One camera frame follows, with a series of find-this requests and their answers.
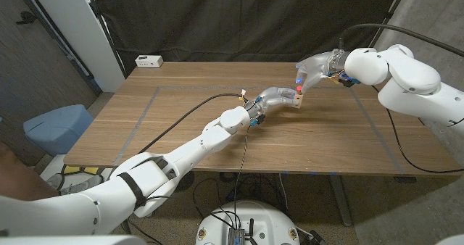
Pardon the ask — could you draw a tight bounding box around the black backdrop stand pole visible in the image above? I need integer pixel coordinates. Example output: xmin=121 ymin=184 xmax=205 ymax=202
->
xmin=85 ymin=0 xmax=128 ymax=79
xmin=360 ymin=0 xmax=413 ymax=63

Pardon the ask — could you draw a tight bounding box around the white floor cable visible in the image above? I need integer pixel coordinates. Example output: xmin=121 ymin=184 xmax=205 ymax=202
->
xmin=278 ymin=173 xmax=289 ymax=213

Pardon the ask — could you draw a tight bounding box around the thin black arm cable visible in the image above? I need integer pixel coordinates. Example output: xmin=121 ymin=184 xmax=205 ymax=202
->
xmin=143 ymin=124 xmax=252 ymax=230
xmin=371 ymin=86 xmax=464 ymax=175

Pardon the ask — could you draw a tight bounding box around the black round floor fan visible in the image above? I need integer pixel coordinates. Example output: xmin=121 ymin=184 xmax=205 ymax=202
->
xmin=175 ymin=170 xmax=195 ymax=194

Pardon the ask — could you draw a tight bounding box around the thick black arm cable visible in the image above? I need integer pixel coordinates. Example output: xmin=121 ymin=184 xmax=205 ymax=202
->
xmin=136 ymin=92 xmax=244 ymax=155
xmin=338 ymin=23 xmax=464 ymax=58

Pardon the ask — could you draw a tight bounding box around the grey table leg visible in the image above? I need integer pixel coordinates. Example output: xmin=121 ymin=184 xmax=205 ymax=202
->
xmin=328 ymin=175 xmax=352 ymax=227

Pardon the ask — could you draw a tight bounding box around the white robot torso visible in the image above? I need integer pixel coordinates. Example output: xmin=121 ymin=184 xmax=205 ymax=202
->
xmin=195 ymin=200 xmax=301 ymax=245

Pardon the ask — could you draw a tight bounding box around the white power strip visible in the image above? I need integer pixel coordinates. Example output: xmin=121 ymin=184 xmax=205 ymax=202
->
xmin=134 ymin=54 xmax=164 ymax=69

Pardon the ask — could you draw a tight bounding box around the black door handle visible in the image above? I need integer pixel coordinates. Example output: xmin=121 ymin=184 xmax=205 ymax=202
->
xmin=14 ymin=10 xmax=37 ymax=25

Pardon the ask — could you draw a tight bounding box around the grey electronics module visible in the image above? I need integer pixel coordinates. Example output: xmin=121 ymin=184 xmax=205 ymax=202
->
xmin=227 ymin=227 xmax=247 ymax=245

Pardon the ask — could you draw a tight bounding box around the person's bare leg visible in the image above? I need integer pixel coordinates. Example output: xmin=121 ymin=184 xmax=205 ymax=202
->
xmin=0 ymin=141 xmax=61 ymax=202

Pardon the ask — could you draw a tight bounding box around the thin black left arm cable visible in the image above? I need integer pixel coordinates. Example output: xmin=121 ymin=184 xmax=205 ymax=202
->
xmin=143 ymin=124 xmax=252 ymax=230

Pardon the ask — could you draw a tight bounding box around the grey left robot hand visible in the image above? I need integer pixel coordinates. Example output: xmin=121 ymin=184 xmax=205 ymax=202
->
xmin=246 ymin=86 xmax=299 ymax=125

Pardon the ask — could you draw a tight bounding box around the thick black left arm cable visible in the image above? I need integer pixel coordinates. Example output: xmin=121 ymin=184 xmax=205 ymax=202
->
xmin=136 ymin=92 xmax=244 ymax=155

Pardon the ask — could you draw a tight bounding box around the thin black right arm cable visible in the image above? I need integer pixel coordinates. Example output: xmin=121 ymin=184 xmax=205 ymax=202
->
xmin=371 ymin=86 xmax=464 ymax=175

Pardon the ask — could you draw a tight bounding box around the blue padded stool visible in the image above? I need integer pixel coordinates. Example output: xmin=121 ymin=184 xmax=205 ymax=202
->
xmin=22 ymin=104 xmax=94 ymax=157

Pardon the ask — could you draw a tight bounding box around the white cabinet panel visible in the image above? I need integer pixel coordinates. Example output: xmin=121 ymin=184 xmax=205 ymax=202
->
xmin=27 ymin=0 xmax=126 ymax=93

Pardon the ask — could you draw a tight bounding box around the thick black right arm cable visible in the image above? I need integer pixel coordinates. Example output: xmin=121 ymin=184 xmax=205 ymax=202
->
xmin=338 ymin=23 xmax=464 ymax=58

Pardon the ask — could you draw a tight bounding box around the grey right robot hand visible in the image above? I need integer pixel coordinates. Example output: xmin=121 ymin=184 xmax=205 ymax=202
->
xmin=295 ymin=49 xmax=351 ymax=95

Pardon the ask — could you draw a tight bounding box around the black curtain backdrop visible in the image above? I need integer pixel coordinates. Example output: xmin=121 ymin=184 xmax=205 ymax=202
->
xmin=88 ymin=0 xmax=403 ymax=75

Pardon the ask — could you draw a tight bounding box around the black floor cable tangle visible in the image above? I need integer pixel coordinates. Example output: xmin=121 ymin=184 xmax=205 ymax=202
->
xmin=191 ymin=171 xmax=291 ymax=220

